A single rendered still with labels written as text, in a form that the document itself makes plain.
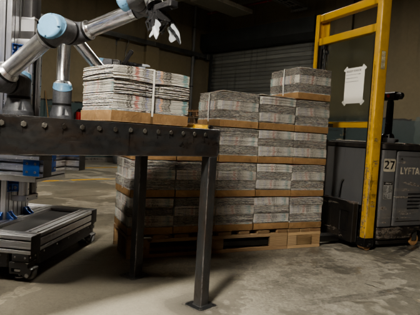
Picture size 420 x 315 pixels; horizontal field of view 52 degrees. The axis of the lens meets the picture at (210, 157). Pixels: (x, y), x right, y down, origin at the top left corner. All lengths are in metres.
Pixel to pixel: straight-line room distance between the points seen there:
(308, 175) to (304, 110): 0.47
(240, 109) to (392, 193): 1.38
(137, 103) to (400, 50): 7.98
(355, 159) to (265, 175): 0.92
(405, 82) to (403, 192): 5.80
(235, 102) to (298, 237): 1.08
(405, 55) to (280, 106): 6.50
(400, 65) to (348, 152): 5.80
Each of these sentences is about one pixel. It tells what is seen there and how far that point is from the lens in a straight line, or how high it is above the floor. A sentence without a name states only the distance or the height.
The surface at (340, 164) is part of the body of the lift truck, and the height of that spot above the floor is 0.59.
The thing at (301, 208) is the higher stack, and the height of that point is 0.29.
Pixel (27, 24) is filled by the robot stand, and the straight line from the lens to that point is 2.76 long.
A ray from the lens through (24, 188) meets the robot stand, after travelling 2.69.
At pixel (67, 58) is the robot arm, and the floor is 1.22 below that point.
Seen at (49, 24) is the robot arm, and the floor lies 1.22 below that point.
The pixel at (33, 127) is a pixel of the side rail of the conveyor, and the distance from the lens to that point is 1.44.
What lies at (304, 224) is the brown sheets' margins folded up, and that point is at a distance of 3.23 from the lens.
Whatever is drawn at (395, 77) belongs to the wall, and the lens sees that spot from 9.35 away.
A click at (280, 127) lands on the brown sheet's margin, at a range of 3.01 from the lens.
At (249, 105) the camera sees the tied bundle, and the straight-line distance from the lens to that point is 2.90.
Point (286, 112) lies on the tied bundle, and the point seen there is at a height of 0.96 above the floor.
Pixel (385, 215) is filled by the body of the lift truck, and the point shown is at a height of 0.25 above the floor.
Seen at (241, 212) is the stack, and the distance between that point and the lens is 2.92.
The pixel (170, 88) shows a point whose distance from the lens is 1.88.
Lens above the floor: 0.78
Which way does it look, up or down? 3 degrees down
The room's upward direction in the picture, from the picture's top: 3 degrees clockwise
